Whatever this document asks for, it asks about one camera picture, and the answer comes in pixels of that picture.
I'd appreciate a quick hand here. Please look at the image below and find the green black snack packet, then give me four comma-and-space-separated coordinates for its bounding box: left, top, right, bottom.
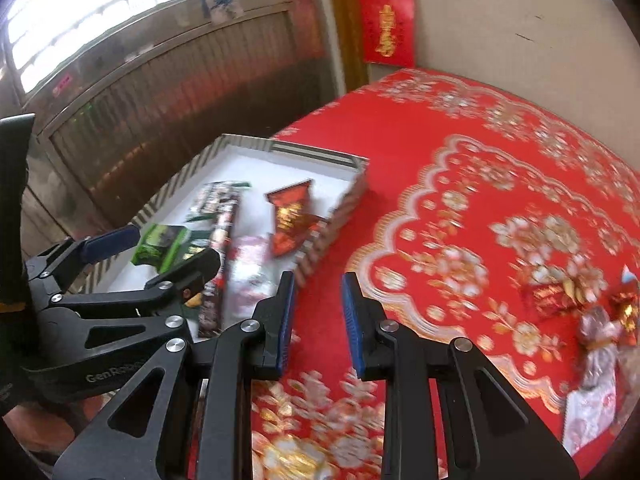
131, 224, 208, 271

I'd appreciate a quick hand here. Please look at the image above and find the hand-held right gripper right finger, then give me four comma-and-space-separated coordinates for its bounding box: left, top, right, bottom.
341, 271, 581, 480

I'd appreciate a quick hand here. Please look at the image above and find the white purple-print snack packet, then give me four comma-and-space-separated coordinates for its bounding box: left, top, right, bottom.
222, 235, 278, 331

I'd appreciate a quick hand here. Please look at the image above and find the white pink-print snack packet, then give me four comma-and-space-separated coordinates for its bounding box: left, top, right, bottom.
562, 375, 618, 453

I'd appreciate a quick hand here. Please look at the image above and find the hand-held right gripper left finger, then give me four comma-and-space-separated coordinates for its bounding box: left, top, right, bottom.
52, 270, 296, 480

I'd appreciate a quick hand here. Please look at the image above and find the wooden door frame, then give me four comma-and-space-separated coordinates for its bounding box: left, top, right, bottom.
322, 0, 371, 96

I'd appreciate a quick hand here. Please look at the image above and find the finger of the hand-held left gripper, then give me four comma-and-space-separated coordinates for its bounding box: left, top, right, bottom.
27, 225, 142, 286
45, 248, 221, 356

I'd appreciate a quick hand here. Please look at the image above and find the red paper wall poster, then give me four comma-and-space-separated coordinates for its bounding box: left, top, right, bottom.
356, 0, 418, 67

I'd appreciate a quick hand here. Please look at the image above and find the red floral tablecloth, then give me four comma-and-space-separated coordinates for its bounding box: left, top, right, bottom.
187, 67, 640, 480

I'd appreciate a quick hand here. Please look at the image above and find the blue flower sticker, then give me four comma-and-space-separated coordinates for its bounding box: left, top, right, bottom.
202, 0, 243, 25

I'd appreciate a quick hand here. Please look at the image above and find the red couplet strip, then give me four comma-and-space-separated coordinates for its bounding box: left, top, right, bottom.
280, 0, 326, 58

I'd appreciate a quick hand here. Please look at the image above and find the dark brown stick packet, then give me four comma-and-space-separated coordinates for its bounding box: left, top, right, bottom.
197, 195, 242, 338

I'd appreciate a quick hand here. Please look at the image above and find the striped cardboard box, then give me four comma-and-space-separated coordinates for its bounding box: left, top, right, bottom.
87, 134, 371, 341

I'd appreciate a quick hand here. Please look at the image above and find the glass block window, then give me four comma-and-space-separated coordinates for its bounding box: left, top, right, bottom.
0, 0, 281, 96

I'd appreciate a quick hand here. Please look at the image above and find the clear twist-wrapped candy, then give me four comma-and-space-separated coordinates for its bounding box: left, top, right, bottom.
575, 305, 623, 391

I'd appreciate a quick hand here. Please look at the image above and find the brown metal door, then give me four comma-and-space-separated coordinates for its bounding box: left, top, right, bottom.
30, 2, 346, 241

